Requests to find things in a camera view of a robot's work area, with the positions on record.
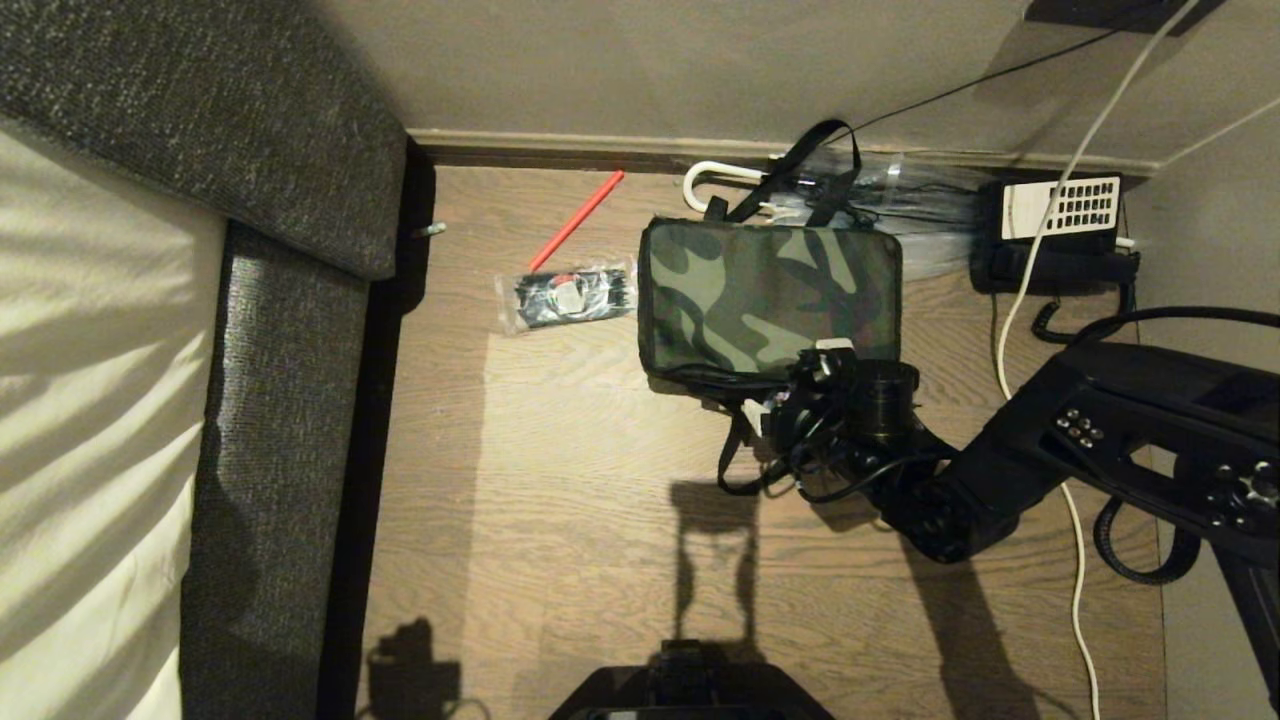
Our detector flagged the camouflage fabric zip bag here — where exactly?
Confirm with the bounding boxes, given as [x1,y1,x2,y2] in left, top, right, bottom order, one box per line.
[637,120,904,496]

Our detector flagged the plastic pack black cable ties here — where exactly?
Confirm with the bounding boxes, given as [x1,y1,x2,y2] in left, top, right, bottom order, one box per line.
[495,258,638,338]

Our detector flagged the grey fabric bed frame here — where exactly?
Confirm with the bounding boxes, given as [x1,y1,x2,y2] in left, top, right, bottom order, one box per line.
[0,0,409,720]

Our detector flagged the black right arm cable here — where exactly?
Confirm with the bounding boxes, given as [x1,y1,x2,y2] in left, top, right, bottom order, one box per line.
[1040,305,1280,351]

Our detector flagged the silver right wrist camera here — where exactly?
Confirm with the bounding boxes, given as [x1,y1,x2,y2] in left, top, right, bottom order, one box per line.
[812,338,859,386]

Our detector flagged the black telephone handset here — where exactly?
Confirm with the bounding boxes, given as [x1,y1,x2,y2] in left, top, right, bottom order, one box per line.
[970,245,1141,296]

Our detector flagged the thin black cable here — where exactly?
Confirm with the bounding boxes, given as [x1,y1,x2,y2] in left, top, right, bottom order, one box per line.
[845,20,1131,141]

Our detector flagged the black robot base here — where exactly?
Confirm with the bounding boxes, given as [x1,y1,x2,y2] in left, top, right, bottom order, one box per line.
[548,640,834,720]

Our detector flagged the white mattress sheet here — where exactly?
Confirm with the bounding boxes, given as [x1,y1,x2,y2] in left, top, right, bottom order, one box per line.
[0,118,233,720]

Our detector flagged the red thin stick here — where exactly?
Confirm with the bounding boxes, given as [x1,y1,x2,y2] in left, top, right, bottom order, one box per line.
[527,171,626,274]

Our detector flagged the beige skirting board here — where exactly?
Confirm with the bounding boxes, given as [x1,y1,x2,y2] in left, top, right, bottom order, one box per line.
[408,130,1161,179]

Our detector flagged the clear umbrella white handle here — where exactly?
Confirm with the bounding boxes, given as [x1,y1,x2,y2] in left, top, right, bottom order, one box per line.
[682,150,996,283]

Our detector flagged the white power cable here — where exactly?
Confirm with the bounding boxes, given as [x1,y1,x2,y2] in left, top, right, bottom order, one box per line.
[995,0,1201,720]

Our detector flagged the black wall socket plate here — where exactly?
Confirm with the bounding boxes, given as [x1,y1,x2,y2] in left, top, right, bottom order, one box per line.
[1020,0,1226,39]

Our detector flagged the black coiled telephone cord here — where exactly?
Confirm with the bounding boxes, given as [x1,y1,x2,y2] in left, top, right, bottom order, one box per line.
[1030,280,1139,346]

